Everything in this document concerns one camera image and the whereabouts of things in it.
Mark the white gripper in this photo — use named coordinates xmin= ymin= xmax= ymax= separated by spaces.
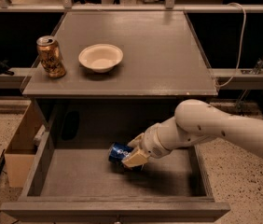
xmin=122 ymin=123 xmax=171 ymax=168

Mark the blue pepsi can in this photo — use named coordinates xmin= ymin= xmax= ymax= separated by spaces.
xmin=108 ymin=142 xmax=133 ymax=169

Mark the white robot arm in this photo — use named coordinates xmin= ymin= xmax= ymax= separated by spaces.
xmin=122 ymin=99 xmax=263 ymax=168

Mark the grey open top drawer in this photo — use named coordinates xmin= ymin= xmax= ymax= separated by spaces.
xmin=1 ymin=133 xmax=230 ymax=224

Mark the gold beverage can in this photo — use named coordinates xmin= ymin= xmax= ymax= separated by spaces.
xmin=36 ymin=35 xmax=66 ymax=78

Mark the grey cabinet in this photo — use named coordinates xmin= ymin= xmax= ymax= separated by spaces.
xmin=23 ymin=11 xmax=217 ymax=144

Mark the white paper bowl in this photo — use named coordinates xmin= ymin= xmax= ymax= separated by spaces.
xmin=78 ymin=44 xmax=123 ymax=73

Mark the cardboard box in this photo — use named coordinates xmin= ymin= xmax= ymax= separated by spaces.
xmin=5 ymin=104 xmax=43 ymax=188

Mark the white cable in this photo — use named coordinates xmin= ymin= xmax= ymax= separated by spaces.
xmin=215 ymin=2 xmax=247 ymax=90

